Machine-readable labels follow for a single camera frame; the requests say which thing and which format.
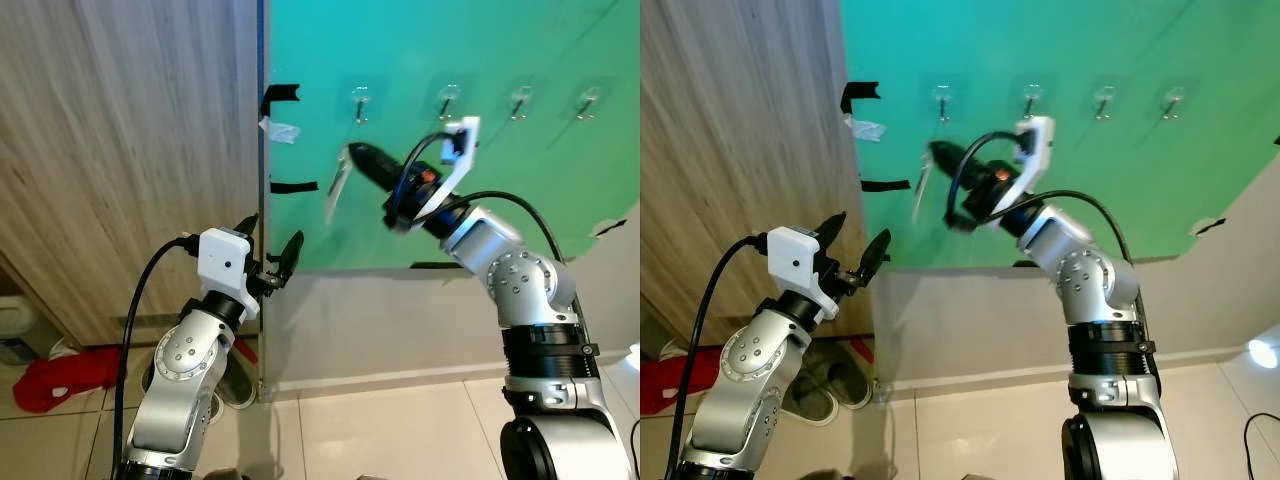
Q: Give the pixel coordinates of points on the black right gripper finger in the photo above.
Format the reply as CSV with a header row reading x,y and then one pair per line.
x,y
958,161
378,163

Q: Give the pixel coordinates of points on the white key tag yellow label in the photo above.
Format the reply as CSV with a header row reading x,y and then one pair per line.
x,y
337,188
922,188

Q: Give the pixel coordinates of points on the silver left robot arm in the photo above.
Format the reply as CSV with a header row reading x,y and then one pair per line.
x,y
750,370
185,370

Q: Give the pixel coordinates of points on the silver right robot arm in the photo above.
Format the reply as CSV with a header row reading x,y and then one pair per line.
x,y
1100,290
530,290

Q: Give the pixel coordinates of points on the straight black tape strip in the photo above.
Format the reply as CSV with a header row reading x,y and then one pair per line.
x,y
885,185
293,187

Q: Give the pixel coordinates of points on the crumpled white tape piece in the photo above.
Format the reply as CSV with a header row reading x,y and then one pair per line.
x,y
866,129
282,131

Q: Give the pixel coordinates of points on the grey slipper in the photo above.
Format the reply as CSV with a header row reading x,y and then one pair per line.
x,y
850,385
238,380

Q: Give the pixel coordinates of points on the wooden cabinet door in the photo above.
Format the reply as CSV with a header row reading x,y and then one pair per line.
x,y
740,160
120,160

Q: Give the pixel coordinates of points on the bent black tape piece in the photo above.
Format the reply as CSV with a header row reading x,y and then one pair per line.
x,y
860,94
280,94

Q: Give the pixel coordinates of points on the short black tape piece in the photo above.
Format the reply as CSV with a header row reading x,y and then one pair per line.
x,y
607,227
1210,225

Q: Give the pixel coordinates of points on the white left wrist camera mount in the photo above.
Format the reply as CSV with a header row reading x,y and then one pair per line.
x,y
795,258
222,258

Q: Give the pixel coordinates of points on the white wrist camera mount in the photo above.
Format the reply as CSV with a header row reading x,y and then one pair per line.
x,y
795,258
222,258
470,140
1043,140

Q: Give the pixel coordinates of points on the clear adhesive wall hook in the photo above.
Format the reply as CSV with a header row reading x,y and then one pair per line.
x,y
1104,101
520,102
588,101
449,100
942,103
1032,100
1173,101
360,103

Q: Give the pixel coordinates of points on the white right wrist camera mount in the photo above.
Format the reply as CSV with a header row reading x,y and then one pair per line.
x,y
1043,140
470,140

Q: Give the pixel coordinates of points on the green wall board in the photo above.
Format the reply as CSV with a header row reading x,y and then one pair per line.
x,y
1120,190
520,190

